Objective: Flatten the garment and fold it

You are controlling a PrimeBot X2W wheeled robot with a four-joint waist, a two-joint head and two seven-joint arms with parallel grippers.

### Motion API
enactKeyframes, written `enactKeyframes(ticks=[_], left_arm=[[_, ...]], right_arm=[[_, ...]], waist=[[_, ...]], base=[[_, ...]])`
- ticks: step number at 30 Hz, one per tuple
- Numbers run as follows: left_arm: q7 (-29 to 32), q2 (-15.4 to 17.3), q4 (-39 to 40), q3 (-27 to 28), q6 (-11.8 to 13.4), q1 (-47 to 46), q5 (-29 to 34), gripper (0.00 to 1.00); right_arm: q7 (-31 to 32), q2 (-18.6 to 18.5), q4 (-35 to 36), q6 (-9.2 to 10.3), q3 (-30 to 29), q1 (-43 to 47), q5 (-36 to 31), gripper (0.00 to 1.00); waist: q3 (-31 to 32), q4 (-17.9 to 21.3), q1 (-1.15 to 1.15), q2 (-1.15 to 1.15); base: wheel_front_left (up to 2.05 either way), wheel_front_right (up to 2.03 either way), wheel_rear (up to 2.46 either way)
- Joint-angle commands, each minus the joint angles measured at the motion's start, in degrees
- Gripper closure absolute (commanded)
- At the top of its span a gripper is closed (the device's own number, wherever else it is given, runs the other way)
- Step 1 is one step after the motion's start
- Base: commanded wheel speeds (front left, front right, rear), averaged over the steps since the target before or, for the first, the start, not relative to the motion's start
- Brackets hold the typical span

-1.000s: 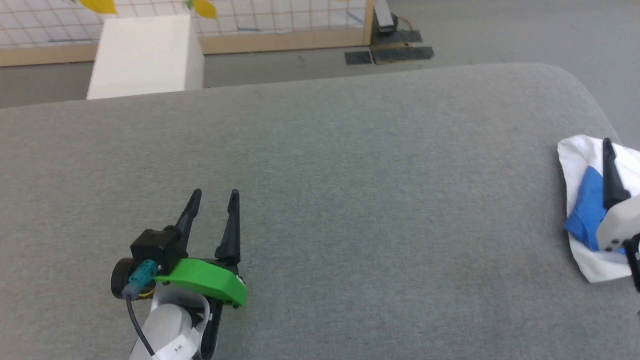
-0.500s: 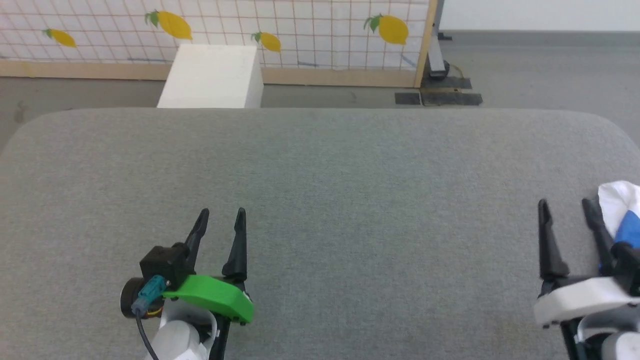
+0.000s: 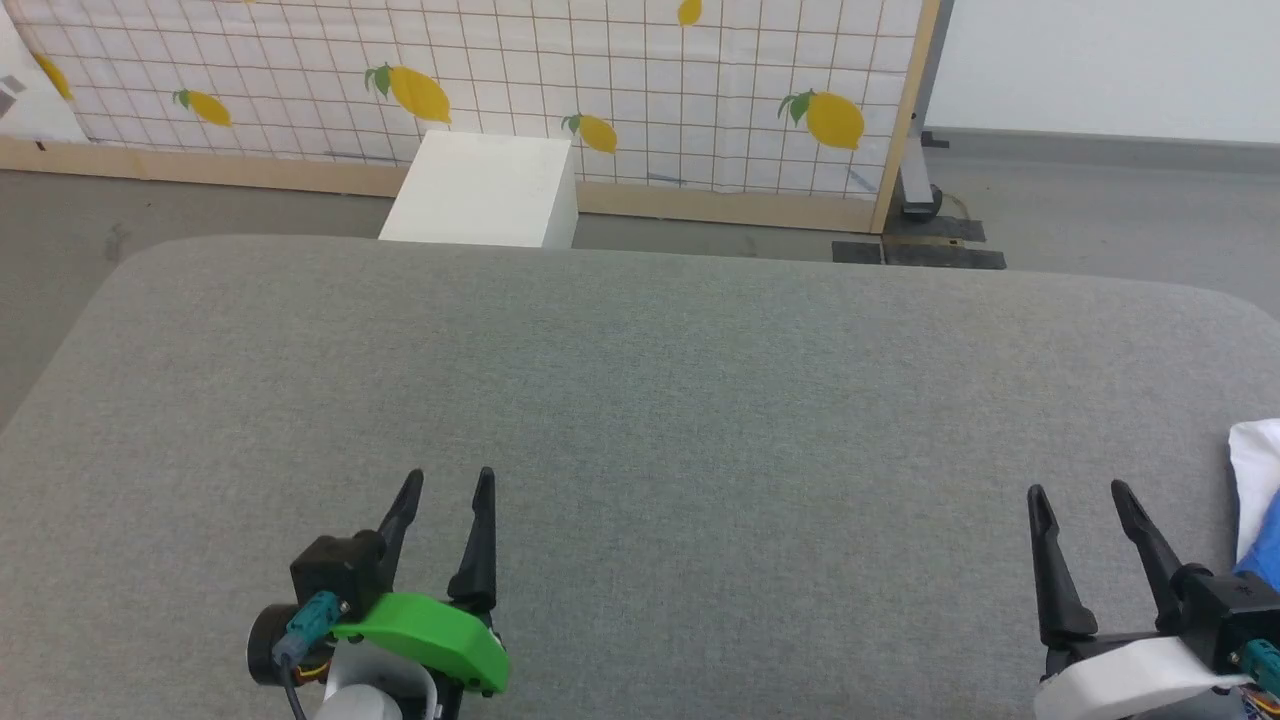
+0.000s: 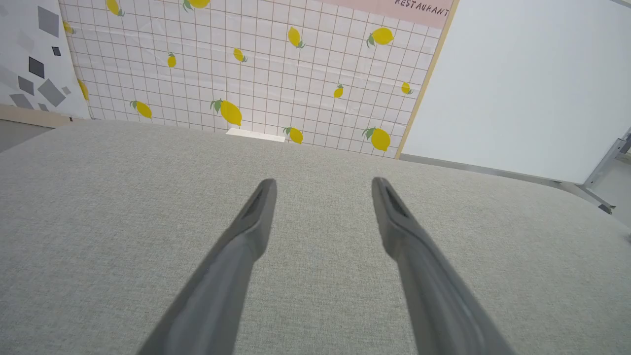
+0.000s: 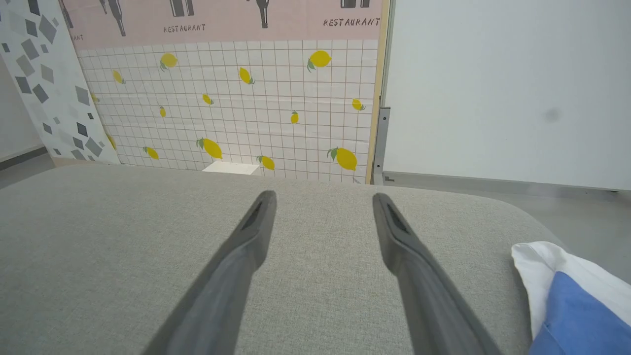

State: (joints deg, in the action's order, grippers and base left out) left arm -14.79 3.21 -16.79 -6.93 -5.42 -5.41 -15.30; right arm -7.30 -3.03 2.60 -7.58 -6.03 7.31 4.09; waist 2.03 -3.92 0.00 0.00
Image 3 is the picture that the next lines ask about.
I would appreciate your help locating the small black floor plate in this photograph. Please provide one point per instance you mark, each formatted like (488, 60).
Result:
(857, 252)

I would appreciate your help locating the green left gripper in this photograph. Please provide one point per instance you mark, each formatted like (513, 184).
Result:
(440, 635)

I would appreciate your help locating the grey fabric sofa cushion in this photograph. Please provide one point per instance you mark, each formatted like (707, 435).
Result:
(650, 400)

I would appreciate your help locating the blue and white long-sleeve shirt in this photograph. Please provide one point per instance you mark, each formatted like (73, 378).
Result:
(1255, 470)

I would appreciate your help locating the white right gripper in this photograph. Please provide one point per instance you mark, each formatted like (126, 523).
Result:
(1120, 680)

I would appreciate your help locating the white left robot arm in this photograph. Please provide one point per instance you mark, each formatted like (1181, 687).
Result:
(370, 690)

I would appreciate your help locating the white box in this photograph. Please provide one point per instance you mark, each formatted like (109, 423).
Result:
(490, 190)

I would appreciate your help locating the grey metal stand post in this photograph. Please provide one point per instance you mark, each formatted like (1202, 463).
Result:
(915, 170)

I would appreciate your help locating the large black floor plate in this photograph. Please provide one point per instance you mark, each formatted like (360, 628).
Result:
(940, 245)

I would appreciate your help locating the white board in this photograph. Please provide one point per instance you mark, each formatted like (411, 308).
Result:
(30, 100)

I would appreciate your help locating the lemon print grid partition panel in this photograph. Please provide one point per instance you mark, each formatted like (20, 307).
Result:
(650, 80)

